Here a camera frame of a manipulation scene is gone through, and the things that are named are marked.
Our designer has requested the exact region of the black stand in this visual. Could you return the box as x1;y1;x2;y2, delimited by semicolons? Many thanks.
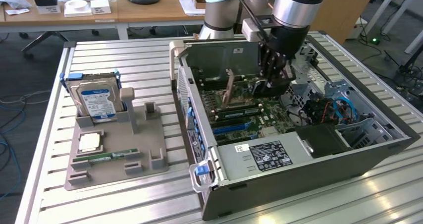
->
385;30;423;79

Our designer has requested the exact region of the metal disk bay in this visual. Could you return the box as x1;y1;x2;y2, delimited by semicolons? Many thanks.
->
335;117;405;150

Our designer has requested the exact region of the small white box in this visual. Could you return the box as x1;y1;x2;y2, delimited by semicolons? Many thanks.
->
90;0;111;15

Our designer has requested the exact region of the blue wire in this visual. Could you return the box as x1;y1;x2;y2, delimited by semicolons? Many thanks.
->
333;97;359;124

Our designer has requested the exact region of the white box with black top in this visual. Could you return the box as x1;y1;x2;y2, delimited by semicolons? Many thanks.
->
32;0;62;14

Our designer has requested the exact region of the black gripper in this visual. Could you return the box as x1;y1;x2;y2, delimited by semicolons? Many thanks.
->
259;25;311;89

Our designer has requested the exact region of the white desk frame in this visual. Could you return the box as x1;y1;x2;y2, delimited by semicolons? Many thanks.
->
363;0;423;54

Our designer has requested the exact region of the white tape roll box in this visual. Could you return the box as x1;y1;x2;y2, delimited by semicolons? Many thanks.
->
64;0;94;18

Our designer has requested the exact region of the blue expansion slot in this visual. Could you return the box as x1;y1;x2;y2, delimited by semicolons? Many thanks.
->
211;123;251;136

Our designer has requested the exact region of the wooden desk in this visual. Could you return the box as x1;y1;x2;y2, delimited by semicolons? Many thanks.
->
0;0;299;34

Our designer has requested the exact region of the black fan shroud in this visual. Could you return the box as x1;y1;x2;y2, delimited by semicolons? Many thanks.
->
295;123;353;159

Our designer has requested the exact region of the grey parts rack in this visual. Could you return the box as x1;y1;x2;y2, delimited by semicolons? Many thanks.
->
64;86;171;191

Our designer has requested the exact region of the green RAM stick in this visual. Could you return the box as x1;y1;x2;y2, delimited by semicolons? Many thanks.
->
72;148;139;163

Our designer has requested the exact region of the silver CPU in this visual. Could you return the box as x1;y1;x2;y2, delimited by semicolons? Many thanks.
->
78;134;102;152

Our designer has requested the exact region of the hard disk with blue rails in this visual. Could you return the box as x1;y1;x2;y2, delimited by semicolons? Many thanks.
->
59;70;123;111

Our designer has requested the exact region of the black power connector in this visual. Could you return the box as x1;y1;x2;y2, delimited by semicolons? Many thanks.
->
302;99;327;123

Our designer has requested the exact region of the perforated metal drive cage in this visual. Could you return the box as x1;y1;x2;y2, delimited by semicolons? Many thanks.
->
280;57;331;111

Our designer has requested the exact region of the grey power supply unit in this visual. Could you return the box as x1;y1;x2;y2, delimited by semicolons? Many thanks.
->
216;131;314;181

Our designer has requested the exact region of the blue floor cable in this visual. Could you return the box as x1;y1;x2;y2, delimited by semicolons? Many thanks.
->
0;105;26;200

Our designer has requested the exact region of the white floor cable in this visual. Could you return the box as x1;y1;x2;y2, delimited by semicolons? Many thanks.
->
0;89;51;105

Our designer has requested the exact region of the hard disk with blue label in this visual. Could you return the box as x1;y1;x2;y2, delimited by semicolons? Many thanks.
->
76;84;118;124

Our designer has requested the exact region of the white paper stack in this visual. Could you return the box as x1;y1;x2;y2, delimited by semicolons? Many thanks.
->
179;0;208;16

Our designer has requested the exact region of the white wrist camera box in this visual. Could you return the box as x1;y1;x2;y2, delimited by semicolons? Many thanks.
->
240;18;267;43

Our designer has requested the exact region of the wooden cabinet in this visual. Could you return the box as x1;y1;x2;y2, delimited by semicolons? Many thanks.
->
309;0;379;43

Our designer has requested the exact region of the open grey PC case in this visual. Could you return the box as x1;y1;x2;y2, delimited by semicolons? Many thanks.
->
168;34;422;221

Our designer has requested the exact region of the green motherboard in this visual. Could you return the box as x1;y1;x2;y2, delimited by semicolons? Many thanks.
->
198;70;298;145

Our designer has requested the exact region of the graphics card with black shroud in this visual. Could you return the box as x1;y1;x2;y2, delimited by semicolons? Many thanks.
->
222;69;289;109

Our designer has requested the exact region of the black office chair base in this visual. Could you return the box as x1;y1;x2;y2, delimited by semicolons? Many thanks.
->
19;30;100;59

